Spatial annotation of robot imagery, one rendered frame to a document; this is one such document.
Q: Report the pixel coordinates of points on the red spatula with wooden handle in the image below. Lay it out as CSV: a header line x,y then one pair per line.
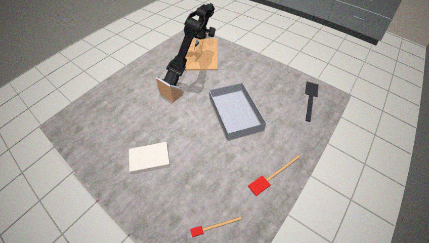
x,y
262,183

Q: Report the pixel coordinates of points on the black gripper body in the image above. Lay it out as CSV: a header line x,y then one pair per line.
x,y
210,31

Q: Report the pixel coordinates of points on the grey roasting tin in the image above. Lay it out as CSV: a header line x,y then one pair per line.
x,y
236,111

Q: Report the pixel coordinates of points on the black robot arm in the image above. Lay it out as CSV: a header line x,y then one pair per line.
x,y
193,28

